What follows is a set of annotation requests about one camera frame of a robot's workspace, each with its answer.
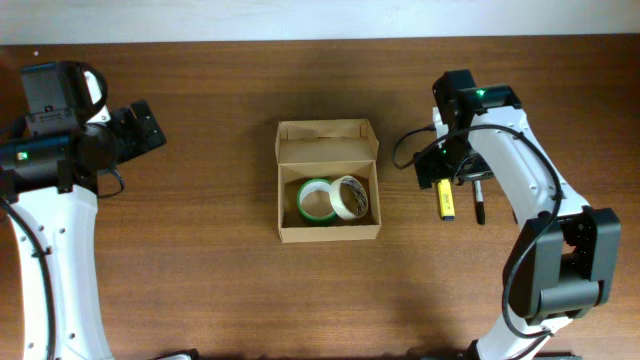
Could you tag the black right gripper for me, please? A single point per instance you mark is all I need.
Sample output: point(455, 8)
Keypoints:
point(451, 173)

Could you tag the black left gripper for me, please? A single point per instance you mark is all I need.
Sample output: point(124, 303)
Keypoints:
point(138, 130)

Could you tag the yellow highlighter marker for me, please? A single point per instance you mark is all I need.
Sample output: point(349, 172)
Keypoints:
point(446, 203)

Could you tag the grey black permanent marker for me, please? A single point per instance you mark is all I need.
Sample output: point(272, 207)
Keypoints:
point(479, 203)

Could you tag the beige masking tape roll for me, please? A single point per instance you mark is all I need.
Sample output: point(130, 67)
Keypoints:
point(348, 198)

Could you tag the green tape roll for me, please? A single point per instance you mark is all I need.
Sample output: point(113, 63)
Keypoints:
point(313, 201)

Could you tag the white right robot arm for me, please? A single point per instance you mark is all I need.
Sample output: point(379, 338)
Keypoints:
point(563, 262)

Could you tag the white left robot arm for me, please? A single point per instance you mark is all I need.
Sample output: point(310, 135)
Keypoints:
point(50, 165)

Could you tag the brown cardboard box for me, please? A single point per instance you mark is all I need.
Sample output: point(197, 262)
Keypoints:
point(327, 149)

